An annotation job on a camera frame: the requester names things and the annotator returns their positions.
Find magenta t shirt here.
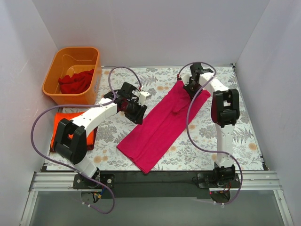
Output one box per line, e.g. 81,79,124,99
117,81,191,174

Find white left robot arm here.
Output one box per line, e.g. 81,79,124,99
52,82,151,188

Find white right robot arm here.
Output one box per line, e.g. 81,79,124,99
177,62,240,187

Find red t shirt in bin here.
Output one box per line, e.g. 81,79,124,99
58,69,94,95

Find folded dark red t shirt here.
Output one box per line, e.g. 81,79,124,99
49,127,98,153

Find orange plastic bin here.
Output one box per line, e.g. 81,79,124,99
42,47,102,105

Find floral patterned table mat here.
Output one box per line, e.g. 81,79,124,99
47,66,269,171

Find folded orange t shirt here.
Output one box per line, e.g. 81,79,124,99
53,112,81,134

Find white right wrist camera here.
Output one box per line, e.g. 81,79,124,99
177,73,191,86

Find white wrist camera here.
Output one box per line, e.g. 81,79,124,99
177,73,191,86
138,91,151,105

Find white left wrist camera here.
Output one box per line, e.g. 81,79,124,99
138,91,151,105

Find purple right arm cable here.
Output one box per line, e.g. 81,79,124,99
176,61,243,206

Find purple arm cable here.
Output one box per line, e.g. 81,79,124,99
31,67,144,214
176,61,243,206

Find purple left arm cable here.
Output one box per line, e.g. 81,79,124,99
31,67,144,214

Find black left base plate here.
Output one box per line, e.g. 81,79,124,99
72,173,115,189

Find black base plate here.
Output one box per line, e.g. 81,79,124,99
72,173,115,189
196,171,240,189

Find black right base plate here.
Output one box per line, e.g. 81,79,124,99
196,171,240,189

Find aluminium frame rail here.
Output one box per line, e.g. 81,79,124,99
30,170,282,191

